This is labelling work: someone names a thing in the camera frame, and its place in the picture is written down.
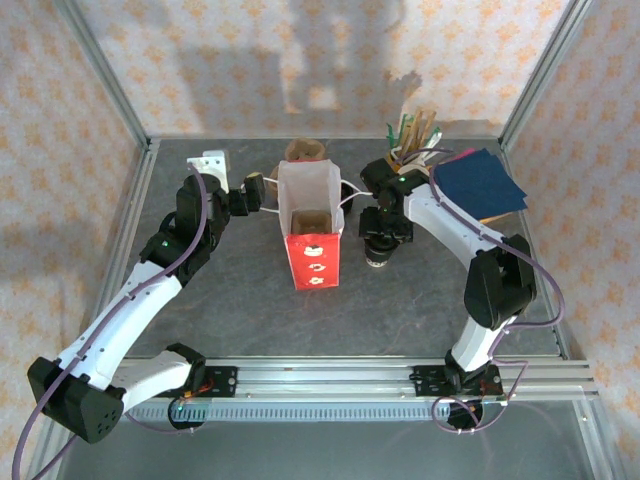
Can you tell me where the aluminium left frame post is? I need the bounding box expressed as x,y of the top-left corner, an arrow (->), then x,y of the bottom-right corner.
52,0 -> 154,151

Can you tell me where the red paper gift bag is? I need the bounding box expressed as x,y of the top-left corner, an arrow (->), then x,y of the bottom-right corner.
262,158 -> 374,291

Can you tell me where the aluminium frame post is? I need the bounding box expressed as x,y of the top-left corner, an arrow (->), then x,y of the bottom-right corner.
52,0 -> 154,151
499,0 -> 596,149

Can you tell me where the wooden stirrer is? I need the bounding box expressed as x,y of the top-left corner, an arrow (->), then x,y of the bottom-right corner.
407,109 -> 437,156
399,110 -> 424,154

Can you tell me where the brown napkin stack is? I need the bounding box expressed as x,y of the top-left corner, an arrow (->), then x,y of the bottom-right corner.
477,207 -> 524,226

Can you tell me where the paper coffee cup black sleeve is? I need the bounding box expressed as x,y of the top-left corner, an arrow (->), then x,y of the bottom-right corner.
362,239 -> 400,270

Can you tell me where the aluminium left side rail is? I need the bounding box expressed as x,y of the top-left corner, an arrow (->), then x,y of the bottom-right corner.
79,144 -> 161,361

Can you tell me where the grey slotted cable tray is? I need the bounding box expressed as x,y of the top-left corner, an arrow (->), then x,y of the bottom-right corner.
134,399 -> 484,424

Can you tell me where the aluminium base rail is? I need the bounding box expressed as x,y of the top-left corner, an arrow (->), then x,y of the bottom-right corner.
59,355 -> 600,401

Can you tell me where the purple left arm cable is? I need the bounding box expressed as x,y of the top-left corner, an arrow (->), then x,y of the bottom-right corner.
9,172 -> 209,480

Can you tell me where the white wrapped straw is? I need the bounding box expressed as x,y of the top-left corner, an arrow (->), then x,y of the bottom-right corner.
399,146 -> 454,169
412,127 -> 444,161

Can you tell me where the aluminium right frame post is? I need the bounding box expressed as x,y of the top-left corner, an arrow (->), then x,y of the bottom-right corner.
499,0 -> 596,149

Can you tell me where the stack of cardboard cup carriers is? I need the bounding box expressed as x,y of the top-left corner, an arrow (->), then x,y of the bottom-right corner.
267,138 -> 326,201

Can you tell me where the navy blue napkin stack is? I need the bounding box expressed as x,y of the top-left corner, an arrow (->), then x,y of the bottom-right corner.
430,148 -> 530,224

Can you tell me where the aluminium back rail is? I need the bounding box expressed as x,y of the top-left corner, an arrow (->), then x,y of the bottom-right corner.
147,133 -> 504,144

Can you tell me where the brown cardboard cup carrier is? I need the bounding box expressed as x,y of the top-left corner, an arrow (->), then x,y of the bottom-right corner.
291,209 -> 335,236

